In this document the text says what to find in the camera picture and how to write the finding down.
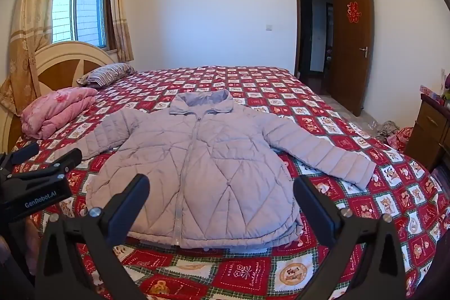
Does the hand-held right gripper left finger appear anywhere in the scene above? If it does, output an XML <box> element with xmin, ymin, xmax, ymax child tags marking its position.
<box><xmin>35</xmin><ymin>173</ymin><xmax>152</xmax><ymax>300</ymax></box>

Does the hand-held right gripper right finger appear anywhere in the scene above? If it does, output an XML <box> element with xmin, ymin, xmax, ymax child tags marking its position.
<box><xmin>292</xmin><ymin>175</ymin><xmax>417</xmax><ymax>300</ymax></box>

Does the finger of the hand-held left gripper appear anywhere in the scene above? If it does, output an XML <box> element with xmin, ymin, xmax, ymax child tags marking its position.
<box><xmin>9</xmin><ymin>142</ymin><xmax>40</xmax><ymax>165</ymax></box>
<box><xmin>21</xmin><ymin>148</ymin><xmax>83</xmax><ymax>181</ymax></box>

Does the pale pink quilted jacket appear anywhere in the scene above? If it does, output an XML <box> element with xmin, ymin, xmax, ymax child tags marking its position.
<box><xmin>53</xmin><ymin>90</ymin><xmax>377</xmax><ymax>249</ymax></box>

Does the grey clothes pile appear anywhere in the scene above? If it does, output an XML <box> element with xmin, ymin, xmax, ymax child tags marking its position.
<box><xmin>373</xmin><ymin>121</ymin><xmax>399</xmax><ymax>139</ymax></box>

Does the folded pink floral quilt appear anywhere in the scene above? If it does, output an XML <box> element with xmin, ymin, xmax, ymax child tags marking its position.
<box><xmin>20</xmin><ymin>87</ymin><xmax>99</xmax><ymax>140</ymax></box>

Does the red checked printed blanket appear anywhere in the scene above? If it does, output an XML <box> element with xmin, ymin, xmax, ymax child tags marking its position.
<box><xmin>10</xmin><ymin>66</ymin><xmax>450</xmax><ymax>300</ymax></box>

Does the cream wooden bed headboard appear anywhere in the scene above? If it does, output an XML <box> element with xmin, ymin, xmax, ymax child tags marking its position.
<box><xmin>0</xmin><ymin>41</ymin><xmax>118</xmax><ymax>153</ymax></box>

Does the striped pillow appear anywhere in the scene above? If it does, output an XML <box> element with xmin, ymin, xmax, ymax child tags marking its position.
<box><xmin>76</xmin><ymin>63</ymin><xmax>136</xmax><ymax>88</ymax></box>

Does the wide beige patterned curtain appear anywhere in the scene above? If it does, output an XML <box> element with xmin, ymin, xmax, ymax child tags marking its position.
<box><xmin>0</xmin><ymin>0</ymin><xmax>67</xmax><ymax>116</ymax></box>

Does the brown wooden cabinet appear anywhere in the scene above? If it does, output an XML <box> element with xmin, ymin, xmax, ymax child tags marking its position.
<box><xmin>404</xmin><ymin>93</ymin><xmax>450</xmax><ymax>174</ymax></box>

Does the brown wooden door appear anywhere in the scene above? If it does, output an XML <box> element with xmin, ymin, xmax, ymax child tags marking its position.
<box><xmin>330</xmin><ymin>0</ymin><xmax>373</xmax><ymax>117</ymax></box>

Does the narrow beige patterned curtain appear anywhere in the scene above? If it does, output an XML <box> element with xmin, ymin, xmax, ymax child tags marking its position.
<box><xmin>110</xmin><ymin>0</ymin><xmax>135</xmax><ymax>63</ymax></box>

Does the pink box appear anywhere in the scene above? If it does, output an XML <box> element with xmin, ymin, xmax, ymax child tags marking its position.
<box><xmin>419</xmin><ymin>85</ymin><xmax>444</xmax><ymax>104</ymax></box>

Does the red paper door decoration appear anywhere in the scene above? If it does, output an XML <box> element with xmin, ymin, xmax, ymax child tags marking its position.
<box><xmin>346</xmin><ymin>0</ymin><xmax>363</xmax><ymax>24</ymax></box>

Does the brown door frame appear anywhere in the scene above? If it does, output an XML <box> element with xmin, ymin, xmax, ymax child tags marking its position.
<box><xmin>293</xmin><ymin>0</ymin><xmax>340</xmax><ymax>86</ymax></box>

